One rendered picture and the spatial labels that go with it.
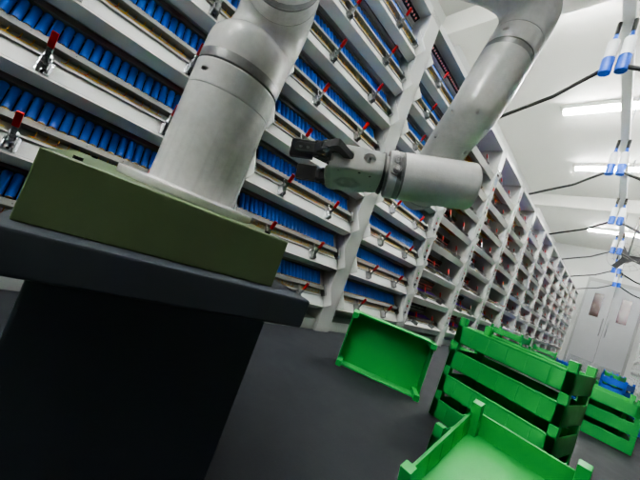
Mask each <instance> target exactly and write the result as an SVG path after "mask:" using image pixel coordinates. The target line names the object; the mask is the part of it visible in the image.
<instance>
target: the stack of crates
mask: <svg viewBox="0 0 640 480"><path fill-rule="evenodd" d="M469 322H470V320H469V319H467V318H465V317H461V320H460V323H459V325H458V328H457V331H456V333H455V336H454V339H453V340H454V341H453V342H452V345H451V348H450V352H449V355H448V358H447V361H446V365H445V367H444V369H443V372H442V375H441V378H440V381H439V384H438V386H437V390H436V393H435V394H434V397H433V400H432V403H431V406H430V411H429V413H430V414H431V415H433V416H434V417H435V418H436V419H438V420H439V421H440V422H442V423H443V424H444V425H446V426H447V427H448V428H449V427H452V426H454V425H455V424H457V423H458V422H459V421H460V420H461V419H462V417H463V414H468V413H469V412H470V410H471V406H472V402H473V401H474V400H475V399H478V400H479V401H481V402H483V403H485V407H484V411H483V414H485V415H486V416H488V418H490V419H492V420H493V421H495V422H497V423H498V424H500V425H502V426H503V427H505V428H507V429H508V430H511V431H512V432H514V433H516V434H517V435H519V436H521V437H522V438H524V439H525V440H527V441H529V442H530V443H532V444H533V445H534V446H536V447H538V448H539V449H541V450H543V451H545V452H547V453H548V454H550V455H552V456H553V457H555V458H557V459H558V460H560V461H561V462H563V463H565V464H566V465H569V463H570V459H571V454H572V452H573V449H574V446H575V443H576V440H577V436H578V433H579V431H580V428H581V425H582V422H583V418H584V415H585V412H586V409H587V405H588V402H589V400H590V395H591V392H592V389H593V385H594V382H595V379H596V376H597V372H598V369H597V368H594V367H592V366H588V367H587V370H586V373H584V372H582V371H580V369H581V366H582V364H580V363H577V362H575V361H572V360H570V361H569V364H568V365H567V366H566V365H563V364H561V363H558V362H556V361H554V360H551V359H549V358H547V357H545V356H543V355H540V354H538V353H535V352H533V351H530V350H527V349H524V348H522V347H519V346H517V345H514V344H512V343H511V342H508V341H506V340H503V339H501V338H499V337H496V336H494V335H492V332H493V328H492V327H490V326H486V327H485V330H484V331H480V330H476V329H473V328H470V327H468V325H469ZM461 345H464V346H466V347H468V348H470V349H472V350H476V351H477V353H474V352H470V351H465V350H460V348H461ZM485 355H486V356H488V357H489V358H488V357H485ZM490 358H491V359H493V360H496V361H498V362H500V363H502V364H504V365H506V366H508V367H510V368H512V369H513V370H511V369H509V368H507V367H505V366H503V365H501V364H499V363H497V362H495V361H493V360H491V359H490ZM453 369H455V370H457V371H459V372H461V373H463V374H460V373H452V370H453ZM515 370H518V371H520V372H522V373H524V374H526V375H527V376H529V377H531V378H533V379H535V380H537V381H540V382H542V383H544V384H546V385H548V386H550V387H552V388H554V389H556V390H559V392H558V391H556V390H553V389H551V388H549V387H547V386H545V385H543V384H541V383H538V382H536V381H534V380H532V379H530V378H528V377H527V376H525V375H523V374H521V373H519V372H517V371H515ZM445 394H446V395H448V396H444V395H445ZM572 396H578V398H577V401H576V400H574V399H572V398H571V397H572Z"/></svg>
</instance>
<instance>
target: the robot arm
mask: <svg viewBox="0 0 640 480"><path fill-rule="evenodd" d="M319 1H320V0H240V3H239V6H238V8H237V10H236V12H235V13H234V15H233V16H232V18H231V19H224V20H221V21H219V22H218V23H216V24H215V25H214V26H213V27H212V28H211V30H210V32H209V34H208V36H207V39H206V41H205V43H204V45H203V47H202V49H201V51H200V54H199V56H198V58H197V60H196V63H195V65H194V67H193V70H192V72H191V74H190V78H189V80H188V83H187V85H186V86H185V89H184V91H183V93H182V96H181V98H180V101H179V103H178V105H177V108H176V110H175V112H174V115H173V116H172V118H171V121H170V124H169V127H168V129H167V131H166V134H165V136H164V138H163V141H162V143H161V145H160V148H159V150H158V152H157V154H156V156H155V158H154V161H153V163H152V165H151V168H150V172H149V173H146V172H143V171H141V170H138V169H135V168H133V167H130V166H127V165H125V164H122V163H118V166H117V168H116V170H118V171H119V172H121V173H123V174H125V175H127V176H128V177H131V178H133V179H135V180H137V181H140V182H142V183H144V184H146V185H149V186H151V187H153V188H156V189H158V190H161V191H163V192H166V193H168V194H170V195H173V196H175V197H178V198H180V199H183V200H185V201H188V202H190V203H192V204H194V205H197V206H199V207H202V208H204V209H207V210H211V211H214V212H216V213H219V214H222V215H224V216H227V217H229V218H231V219H234V220H237V221H240V222H243V223H247V224H249V223H250V220H251V217H249V216H247V215H246V214H244V213H242V212H239V211H237V210H234V209H232V208H231V206H232V204H233V201H234V199H235V197H236V194H237V192H238V191H239V188H240V186H241V184H242V181H243V179H244V177H245V174H246V172H247V170H248V167H249V165H250V161H251V159H252V157H253V155H254V153H255V151H256V148H257V146H258V144H259V141H260V139H261V137H262V134H263V132H264V130H265V127H266V125H267V123H268V121H269V119H270V115H271V113H272V110H273V108H274V106H275V103H276V101H277V99H278V96H279V94H280V92H281V89H282V88H283V86H284V83H285V81H286V79H287V77H288V75H289V73H290V70H291V68H292V67H293V65H294V63H295V61H296V60H297V58H298V56H299V54H300V52H301V50H302V48H303V46H304V44H305V42H306V40H307V37H308V35H309V32H310V28H311V25H312V22H313V19H314V16H315V13H316V11H317V8H318V5H319ZM461 1H464V2H467V3H471V4H473V5H476V6H479V7H482V8H484V9H487V10H489V11H491V12H492V13H494V14H495V15H496V16H497V18H498V21H499V22H498V25H497V27H496V29H495V30H494V32H493V34H492V35H491V37H490V39H489V41H488V43H487V44H486V46H485V47H484V48H483V50H482V51H481V53H480V55H479V56H478V58H477V60H476V61H475V63H474V65H473V66H472V68H471V70H470V72H469V74H468V76H467V77H466V79H465V81H464V82H463V84H462V86H461V88H460V89H459V91H458V92H457V94H456V95H455V97H454V99H453V100H452V102H451V104H450V106H449V108H448V109H447V111H446V112H445V114H444V115H443V117H442V118H441V120H440V121H439V123H438V124H437V126H436V127H435V129H434V130H433V132H432V134H431V135H430V137H429V139H428V141H427V142H426V144H425V146H424V147H423V148H422V150H421V151H420V153H419V154H415V153H409V152H402V151H399V150H391V151H390V153H389V155H388V153H387V152H380V151H377V150H370V149H366V148H361V147H356V146H352V145H346V144H345V143H344V142H343V141H342V140H341V139H340V138H336V139H331V140H329V139H325V140H323V141H321V140H316V141H311V140H304V139H297V138H293V139H292V141H291V146H290V156H291V157H297V158H303V159H309V160H312V158H313V157H314V158H316V159H318V160H320V161H322V162H324V163H326V164H327V165H326V166H325V167H324V168H321V169H318V168H317V166H312V165H305V164H298V165H297V170H296V173H295V178H296V179H299V180H305V181H311V182H315V183H318V184H320V183H322V184H324V185H325V186H326V187H327V188H328V189H332V190H346V191H357V192H375V193H376V194H379V193H380V191H381V197H384V198H389V199H396V200H402V202H403V203H404V205H405V206H406V207H408V208H409V209H411V210H425V209H427V208H429V207H431V206H438V207H444V208H451V209H457V210H467V209H469V208H470V207H471V206H472V205H473V203H474V202H475V200H476V198H477V197H478V194H479V192H480V189H481V186H482V179H483V174H482V169H481V167H480V165H479V164H477V163H473V162H468V161H463V160H464V159H465V158H466V156H467V155H468V154H469V153H470V152H471V150H472V149H473V148H474V147H475V146H476V145H477V144H478V143H479V141H480V140H481V139H482V138H483V137H484V136H485V135H486V134H487V133H488V132H489V131H490V129H491V128H492V127H493V126H494V125H495V123H496V122H497V121H498V120H499V118H500V117H501V115H502V114H503V112H504V111H505V109H506V108H507V106H508V104H509V103H510V101H511V99H512V97H513V96H514V94H515V93H516V92H517V90H518V89H519V87H520V85H521V84H522V82H523V80H524V79H525V77H526V75H527V74H528V72H529V70H530V68H531V66H532V65H533V63H534V61H535V60H536V58H537V56H538V55H539V53H540V51H541V50H542V48H543V47H544V46H545V44H546V42H547V41H548V39H549V37H550V35H551V33H552V32H553V30H554V28H555V26H556V24H557V22H558V20H559V18H560V15H561V12H562V8H563V0H461ZM323 153H325V154H326V155H323Z"/></svg>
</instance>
